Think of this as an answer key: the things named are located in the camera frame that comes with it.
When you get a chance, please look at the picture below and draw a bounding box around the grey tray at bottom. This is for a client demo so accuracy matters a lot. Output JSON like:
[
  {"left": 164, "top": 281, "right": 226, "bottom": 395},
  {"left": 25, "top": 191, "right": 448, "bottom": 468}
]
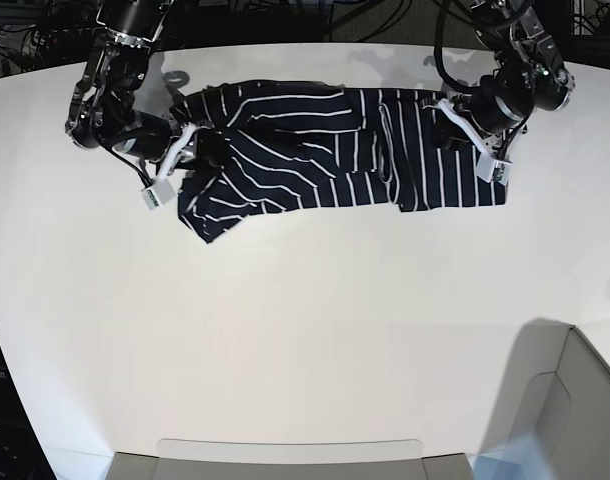
[{"left": 106, "top": 438, "right": 474, "bottom": 479}]

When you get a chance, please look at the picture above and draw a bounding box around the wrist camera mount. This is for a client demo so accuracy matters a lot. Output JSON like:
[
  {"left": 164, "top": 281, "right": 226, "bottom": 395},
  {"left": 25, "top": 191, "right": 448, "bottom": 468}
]
[
  {"left": 141, "top": 123, "right": 201, "bottom": 210},
  {"left": 420, "top": 98, "right": 512, "bottom": 186}
]

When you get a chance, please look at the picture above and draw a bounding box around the grey bin at right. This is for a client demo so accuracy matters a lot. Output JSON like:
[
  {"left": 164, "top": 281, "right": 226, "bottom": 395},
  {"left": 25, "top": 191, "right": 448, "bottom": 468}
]
[{"left": 472, "top": 320, "right": 610, "bottom": 479}]

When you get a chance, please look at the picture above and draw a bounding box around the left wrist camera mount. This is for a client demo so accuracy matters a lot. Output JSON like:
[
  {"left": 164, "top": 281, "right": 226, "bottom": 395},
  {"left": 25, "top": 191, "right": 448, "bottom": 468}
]
[{"left": 420, "top": 98, "right": 512, "bottom": 186}]

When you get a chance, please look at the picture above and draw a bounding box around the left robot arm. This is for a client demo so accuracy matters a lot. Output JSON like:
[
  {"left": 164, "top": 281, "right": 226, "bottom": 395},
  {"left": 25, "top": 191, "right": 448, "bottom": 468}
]
[{"left": 433, "top": 1, "right": 575, "bottom": 160}]

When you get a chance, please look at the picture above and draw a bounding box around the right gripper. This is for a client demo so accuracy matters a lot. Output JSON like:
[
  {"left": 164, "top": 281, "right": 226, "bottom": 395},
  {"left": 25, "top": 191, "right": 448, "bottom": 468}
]
[{"left": 112, "top": 112, "right": 228, "bottom": 173}]

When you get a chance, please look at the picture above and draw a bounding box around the black equipment rack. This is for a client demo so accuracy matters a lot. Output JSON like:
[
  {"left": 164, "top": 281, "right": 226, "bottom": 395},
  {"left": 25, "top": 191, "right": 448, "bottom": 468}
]
[{"left": 0, "top": 346, "right": 55, "bottom": 479}]

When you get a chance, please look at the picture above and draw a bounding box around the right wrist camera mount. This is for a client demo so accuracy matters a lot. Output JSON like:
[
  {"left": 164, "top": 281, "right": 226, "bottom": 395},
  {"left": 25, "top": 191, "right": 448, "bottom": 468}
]
[{"left": 141, "top": 123, "right": 201, "bottom": 210}]

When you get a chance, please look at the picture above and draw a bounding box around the navy white striped T-shirt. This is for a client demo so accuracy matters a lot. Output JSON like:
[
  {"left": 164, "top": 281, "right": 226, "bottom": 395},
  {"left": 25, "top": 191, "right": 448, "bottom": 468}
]
[{"left": 178, "top": 80, "right": 507, "bottom": 242}]

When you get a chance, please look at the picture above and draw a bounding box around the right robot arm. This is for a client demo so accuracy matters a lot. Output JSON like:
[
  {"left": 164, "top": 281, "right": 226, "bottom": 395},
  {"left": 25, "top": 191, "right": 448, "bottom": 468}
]
[{"left": 65, "top": 1, "right": 227, "bottom": 185}]

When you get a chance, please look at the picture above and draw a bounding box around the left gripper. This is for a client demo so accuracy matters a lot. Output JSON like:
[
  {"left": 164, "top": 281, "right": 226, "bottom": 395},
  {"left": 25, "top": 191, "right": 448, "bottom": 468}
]
[{"left": 430, "top": 75, "right": 533, "bottom": 150}]

